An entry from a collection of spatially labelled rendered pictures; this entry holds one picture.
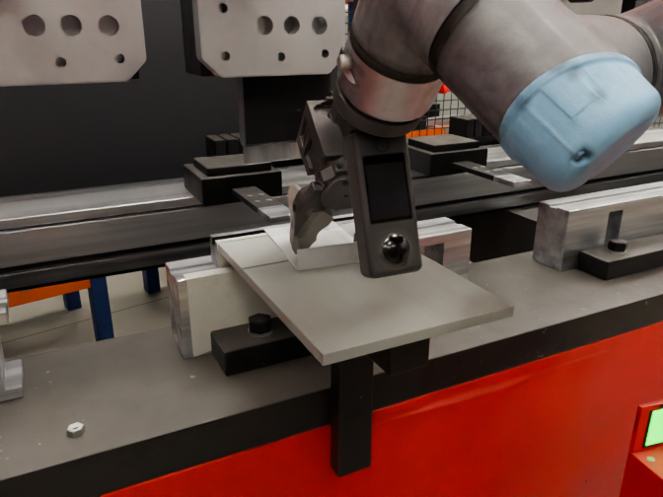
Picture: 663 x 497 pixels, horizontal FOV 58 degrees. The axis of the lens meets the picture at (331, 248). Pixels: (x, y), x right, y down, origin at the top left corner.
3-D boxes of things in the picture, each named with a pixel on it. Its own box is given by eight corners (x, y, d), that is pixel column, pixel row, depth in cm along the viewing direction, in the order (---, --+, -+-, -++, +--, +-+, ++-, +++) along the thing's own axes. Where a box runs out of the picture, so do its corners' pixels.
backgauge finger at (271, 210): (237, 238, 71) (234, 197, 70) (184, 187, 93) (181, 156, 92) (328, 224, 76) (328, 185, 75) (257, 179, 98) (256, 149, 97)
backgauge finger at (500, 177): (489, 198, 87) (493, 165, 86) (395, 164, 109) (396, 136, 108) (551, 189, 92) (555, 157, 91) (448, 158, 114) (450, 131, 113)
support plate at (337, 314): (323, 366, 44) (323, 354, 43) (218, 251, 66) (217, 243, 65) (513, 316, 51) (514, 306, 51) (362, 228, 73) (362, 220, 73)
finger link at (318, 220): (288, 214, 64) (327, 159, 57) (302, 262, 61) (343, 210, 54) (260, 213, 62) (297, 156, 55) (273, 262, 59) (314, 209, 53)
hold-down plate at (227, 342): (225, 378, 63) (223, 352, 62) (211, 354, 68) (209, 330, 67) (456, 319, 76) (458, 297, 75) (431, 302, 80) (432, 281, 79)
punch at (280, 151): (247, 166, 65) (242, 74, 62) (241, 162, 67) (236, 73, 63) (330, 157, 69) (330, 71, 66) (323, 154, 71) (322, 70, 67)
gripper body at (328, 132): (366, 140, 59) (406, 42, 49) (394, 212, 55) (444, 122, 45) (291, 145, 56) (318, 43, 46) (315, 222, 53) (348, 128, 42)
